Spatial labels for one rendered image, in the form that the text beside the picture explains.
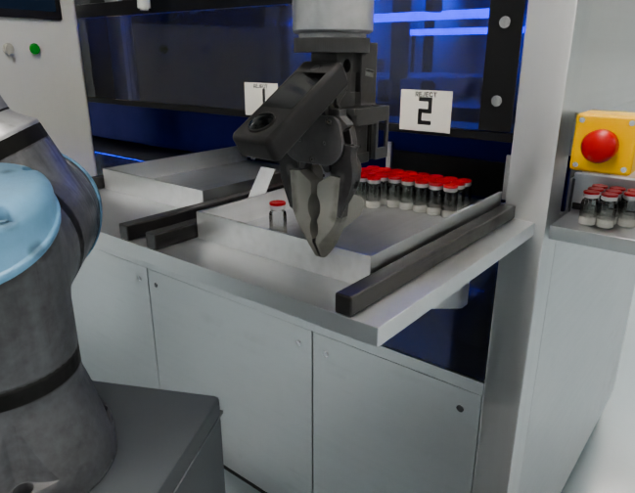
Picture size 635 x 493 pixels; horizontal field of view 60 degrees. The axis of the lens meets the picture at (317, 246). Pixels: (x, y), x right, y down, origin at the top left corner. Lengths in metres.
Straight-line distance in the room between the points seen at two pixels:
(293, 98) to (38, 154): 0.22
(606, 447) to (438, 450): 0.95
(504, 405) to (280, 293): 0.51
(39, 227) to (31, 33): 1.00
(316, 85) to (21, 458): 0.36
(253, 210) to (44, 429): 0.43
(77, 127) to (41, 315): 1.05
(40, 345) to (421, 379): 0.71
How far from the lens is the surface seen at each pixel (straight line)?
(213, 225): 0.69
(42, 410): 0.45
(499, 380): 0.94
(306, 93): 0.49
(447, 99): 0.85
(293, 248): 0.60
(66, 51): 1.43
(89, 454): 0.48
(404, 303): 0.53
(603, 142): 0.75
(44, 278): 0.42
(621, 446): 1.97
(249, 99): 1.09
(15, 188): 0.43
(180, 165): 1.11
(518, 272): 0.86
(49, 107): 1.40
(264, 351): 1.24
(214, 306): 1.32
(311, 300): 0.53
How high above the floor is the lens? 1.10
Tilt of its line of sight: 19 degrees down
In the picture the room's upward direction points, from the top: straight up
